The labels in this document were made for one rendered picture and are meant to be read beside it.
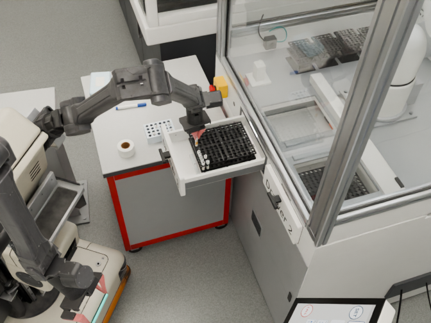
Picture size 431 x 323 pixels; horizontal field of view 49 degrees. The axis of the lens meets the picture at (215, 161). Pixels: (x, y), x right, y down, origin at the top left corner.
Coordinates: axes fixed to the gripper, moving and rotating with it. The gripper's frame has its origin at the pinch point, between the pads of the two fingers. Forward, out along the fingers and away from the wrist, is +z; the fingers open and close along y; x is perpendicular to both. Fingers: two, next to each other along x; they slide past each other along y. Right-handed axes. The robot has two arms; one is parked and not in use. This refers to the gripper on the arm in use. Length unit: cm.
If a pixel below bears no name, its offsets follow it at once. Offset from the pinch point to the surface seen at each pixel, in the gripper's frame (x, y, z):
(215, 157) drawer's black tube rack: -5.9, 5.1, 8.0
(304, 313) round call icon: -76, 2, -2
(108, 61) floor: 179, -4, 93
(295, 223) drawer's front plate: -45.0, 17.3, 6.9
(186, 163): 0.6, -4.9, 13.6
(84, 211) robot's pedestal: 55, -52, 93
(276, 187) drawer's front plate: -28.6, 18.8, 7.2
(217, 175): -12.4, 3.0, 10.5
